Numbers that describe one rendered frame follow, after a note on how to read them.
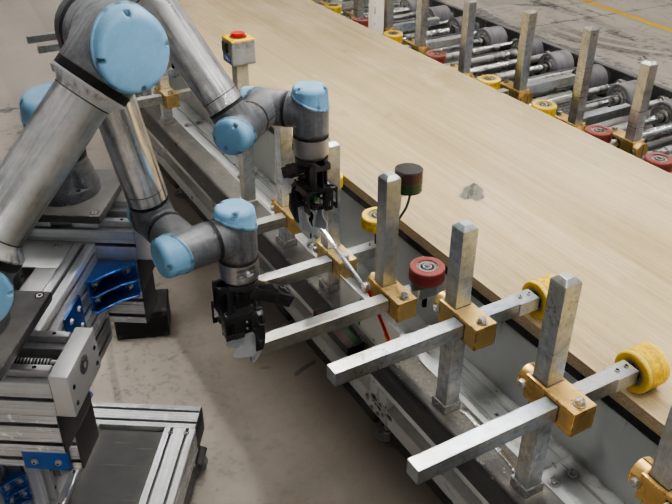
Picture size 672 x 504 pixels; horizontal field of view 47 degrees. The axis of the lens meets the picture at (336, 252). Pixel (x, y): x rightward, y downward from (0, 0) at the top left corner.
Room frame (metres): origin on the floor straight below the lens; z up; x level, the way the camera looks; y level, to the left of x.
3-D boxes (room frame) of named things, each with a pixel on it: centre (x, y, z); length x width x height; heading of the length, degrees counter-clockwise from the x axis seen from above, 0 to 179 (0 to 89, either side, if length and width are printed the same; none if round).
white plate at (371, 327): (1.44, -0.07, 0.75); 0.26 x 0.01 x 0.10; 30
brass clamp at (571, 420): (0.98, -0.37, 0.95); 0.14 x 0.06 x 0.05; 30
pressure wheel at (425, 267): (1.44, -0.20, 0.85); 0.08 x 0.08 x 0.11
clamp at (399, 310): (1.41, -0.12, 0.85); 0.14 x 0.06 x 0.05; 30
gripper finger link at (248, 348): (1.20, 0.18, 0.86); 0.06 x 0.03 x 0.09; 120
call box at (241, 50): (2.09, 0.27, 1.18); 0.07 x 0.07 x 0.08; 30
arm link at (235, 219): (1.21, 0.18, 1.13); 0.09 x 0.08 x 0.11; 127
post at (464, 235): (1.21, -0.23, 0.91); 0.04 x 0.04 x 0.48; 30
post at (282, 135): (1.86, 0.14, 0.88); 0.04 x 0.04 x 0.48; 30
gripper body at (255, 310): (1.21, 0.19, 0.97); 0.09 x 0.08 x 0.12; 120
